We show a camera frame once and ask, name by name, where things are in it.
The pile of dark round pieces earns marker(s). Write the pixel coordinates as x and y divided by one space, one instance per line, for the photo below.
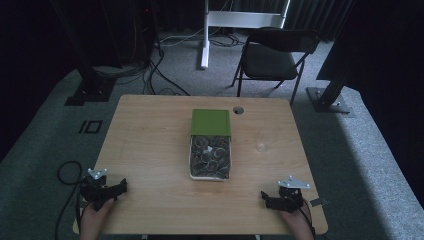
210 156

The person's left hand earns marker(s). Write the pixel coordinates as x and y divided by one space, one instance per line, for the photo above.
94 221

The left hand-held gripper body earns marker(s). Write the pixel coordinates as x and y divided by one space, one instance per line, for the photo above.
95 192

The black metal stand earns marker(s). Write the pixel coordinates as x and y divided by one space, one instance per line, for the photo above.
90 83
333 90

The person's right hand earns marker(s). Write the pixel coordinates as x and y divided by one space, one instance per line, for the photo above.
298 225

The black folding chair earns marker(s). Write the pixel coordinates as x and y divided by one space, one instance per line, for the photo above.
271 60

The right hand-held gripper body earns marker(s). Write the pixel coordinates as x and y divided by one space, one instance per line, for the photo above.
290 197

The grey tape piece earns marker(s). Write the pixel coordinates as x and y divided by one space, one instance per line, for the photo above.
318 201

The white metal desk frame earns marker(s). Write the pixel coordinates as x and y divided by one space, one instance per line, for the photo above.
213 20

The white box tray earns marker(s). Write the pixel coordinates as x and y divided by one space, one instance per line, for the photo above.
210 178

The clear glass cup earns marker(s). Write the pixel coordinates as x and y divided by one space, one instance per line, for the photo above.
263 144

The green box lid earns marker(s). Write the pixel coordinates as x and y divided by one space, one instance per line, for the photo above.
210 122

